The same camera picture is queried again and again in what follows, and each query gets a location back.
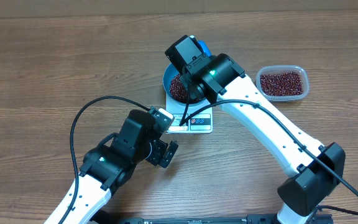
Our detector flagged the white digital kitchen scale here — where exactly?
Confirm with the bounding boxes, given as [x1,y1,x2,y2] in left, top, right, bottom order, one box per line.
[166,93,213,134]

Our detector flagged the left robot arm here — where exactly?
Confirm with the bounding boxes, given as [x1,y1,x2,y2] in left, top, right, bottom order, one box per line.
[46,108,178,223]

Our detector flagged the red beans in bowl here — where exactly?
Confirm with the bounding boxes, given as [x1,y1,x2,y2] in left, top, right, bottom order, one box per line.
[169,73,188,103]

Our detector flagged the blue plastic measuring scoop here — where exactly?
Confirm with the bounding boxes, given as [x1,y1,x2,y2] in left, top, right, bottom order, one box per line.
[198,40,212,56]

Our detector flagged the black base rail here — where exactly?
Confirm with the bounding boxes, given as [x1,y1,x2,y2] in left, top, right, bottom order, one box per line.
[88,214,334,224]

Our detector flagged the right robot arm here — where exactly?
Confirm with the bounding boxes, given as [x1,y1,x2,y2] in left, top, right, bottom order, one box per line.
[165,35,346,223]

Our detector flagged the red beans in container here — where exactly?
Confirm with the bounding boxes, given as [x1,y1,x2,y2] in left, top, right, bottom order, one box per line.
[260,72,303,96]

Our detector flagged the teal metal bowl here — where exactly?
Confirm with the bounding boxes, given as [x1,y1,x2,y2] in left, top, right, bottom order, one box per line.
[162,62,211,108]

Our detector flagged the clear plastic container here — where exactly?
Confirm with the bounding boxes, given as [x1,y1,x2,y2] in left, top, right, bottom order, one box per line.
[255,65,310,102]

